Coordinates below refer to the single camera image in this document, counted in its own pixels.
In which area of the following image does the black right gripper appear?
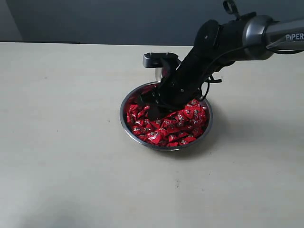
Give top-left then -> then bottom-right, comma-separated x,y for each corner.
136,20 -> 246,120

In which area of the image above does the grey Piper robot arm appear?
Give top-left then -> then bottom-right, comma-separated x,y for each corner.
136,15 -> 304,120

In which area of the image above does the round steel bowl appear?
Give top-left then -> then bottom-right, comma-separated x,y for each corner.
119,82 -> 213,152

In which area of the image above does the shiny steel cup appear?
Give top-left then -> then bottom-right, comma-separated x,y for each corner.
154,68 -> 163,82

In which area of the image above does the red candy front right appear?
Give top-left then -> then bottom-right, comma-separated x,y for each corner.
179,135 -> 196,146

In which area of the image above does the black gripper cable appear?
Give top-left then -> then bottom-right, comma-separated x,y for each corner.
199,45 -> 247,102

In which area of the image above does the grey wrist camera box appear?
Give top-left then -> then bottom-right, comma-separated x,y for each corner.
142,52 -> 180,68

